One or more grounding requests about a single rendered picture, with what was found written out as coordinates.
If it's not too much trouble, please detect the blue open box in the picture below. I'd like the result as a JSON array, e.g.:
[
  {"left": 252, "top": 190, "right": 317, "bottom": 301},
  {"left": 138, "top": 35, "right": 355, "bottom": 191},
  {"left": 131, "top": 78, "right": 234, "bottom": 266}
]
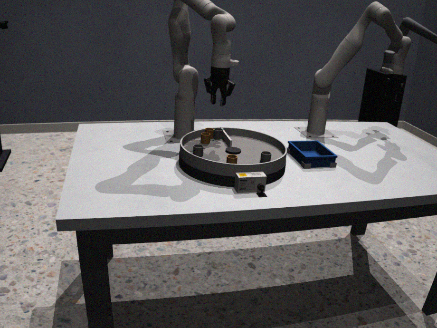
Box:
[{"left": 288, "top": 141, "right": 338, "bottom": 168}]

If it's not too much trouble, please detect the bronze bushing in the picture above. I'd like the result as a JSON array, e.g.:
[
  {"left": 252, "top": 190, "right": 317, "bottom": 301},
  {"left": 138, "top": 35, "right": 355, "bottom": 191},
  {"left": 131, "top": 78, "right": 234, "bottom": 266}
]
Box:
[
  {"left": 205, "top": 128, "right": 214, "bottom": 139},
  {"left": 226, "top": 154, "right": 238, "bottom": 164},
  {"left": 200, "top": 133, "right": 210, "bottom": 144}
]

